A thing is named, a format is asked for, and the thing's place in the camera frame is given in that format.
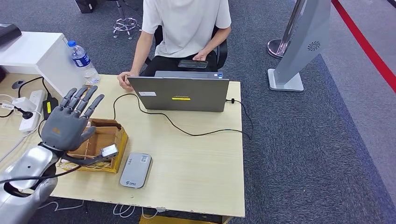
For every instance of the person's left forearm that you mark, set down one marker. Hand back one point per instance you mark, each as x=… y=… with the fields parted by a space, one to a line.
x=219 y=39

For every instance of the white cabinet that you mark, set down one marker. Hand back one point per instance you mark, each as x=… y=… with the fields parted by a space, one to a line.
x=31 y=51

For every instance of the black power plug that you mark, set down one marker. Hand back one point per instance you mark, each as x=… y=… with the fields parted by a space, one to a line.
x=27 y=115

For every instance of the chrome stanchion post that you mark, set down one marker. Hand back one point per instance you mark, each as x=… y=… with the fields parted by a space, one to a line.
x=278 y=48

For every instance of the clear plastic water bottle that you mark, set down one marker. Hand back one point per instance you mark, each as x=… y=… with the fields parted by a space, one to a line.
x=82 y=60

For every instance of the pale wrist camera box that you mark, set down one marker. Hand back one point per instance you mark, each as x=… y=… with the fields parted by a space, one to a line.
x=109 y=151

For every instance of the white charger plug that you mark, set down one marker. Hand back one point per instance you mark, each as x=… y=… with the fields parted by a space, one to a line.
x=24 y=103

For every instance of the black smartphone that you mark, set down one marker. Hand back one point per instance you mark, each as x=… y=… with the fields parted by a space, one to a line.
x=192 y=64

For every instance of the person's right hand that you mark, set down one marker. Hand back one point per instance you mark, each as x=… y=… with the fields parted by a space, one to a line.
x=124 y=81

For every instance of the chrome stool base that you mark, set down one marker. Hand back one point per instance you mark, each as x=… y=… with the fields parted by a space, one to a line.
x=125 y=24

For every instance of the grey laptop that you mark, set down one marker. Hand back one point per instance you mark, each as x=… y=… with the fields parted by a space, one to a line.
x=185 y=92

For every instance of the white power strip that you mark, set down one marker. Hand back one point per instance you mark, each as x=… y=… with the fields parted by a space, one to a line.
x=37 y=97

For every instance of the grey kiosk stand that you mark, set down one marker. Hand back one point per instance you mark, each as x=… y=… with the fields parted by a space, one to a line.
x=304 y=40

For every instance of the black desktop device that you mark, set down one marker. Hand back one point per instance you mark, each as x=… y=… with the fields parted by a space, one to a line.
x=7 y=32

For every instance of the black rounded object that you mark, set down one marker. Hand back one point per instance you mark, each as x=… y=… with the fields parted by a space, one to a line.
x=2 y=74

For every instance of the yellow board under desk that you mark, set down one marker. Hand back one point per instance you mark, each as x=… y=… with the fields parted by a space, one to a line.
x=167 y=220

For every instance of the grey card reader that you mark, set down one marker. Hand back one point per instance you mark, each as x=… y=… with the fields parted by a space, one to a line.
x=136 y=170

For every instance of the black office chair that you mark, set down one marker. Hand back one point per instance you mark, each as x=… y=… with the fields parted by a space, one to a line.
x=221 y=54

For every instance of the person's left hand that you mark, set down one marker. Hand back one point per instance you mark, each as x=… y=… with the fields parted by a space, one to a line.
x=200 y=56

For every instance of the person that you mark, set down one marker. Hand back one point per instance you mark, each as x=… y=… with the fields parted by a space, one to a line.
x=185 y=24

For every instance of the black power adapter yellow label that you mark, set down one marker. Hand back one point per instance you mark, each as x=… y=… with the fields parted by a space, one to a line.
x=48 y=106

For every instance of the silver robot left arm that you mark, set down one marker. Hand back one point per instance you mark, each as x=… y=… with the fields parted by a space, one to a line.
x=28 y=164

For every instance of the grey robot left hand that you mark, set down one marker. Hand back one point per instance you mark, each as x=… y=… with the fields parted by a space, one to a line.
x=63 y=128

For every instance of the brown cardboard organiser box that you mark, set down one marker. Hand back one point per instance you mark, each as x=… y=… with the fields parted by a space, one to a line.
x=106 y=136

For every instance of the person's right forearm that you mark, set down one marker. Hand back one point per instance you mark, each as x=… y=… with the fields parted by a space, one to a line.
x=141 y=52

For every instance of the black box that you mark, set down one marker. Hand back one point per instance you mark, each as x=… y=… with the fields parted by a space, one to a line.
x=86 y=5

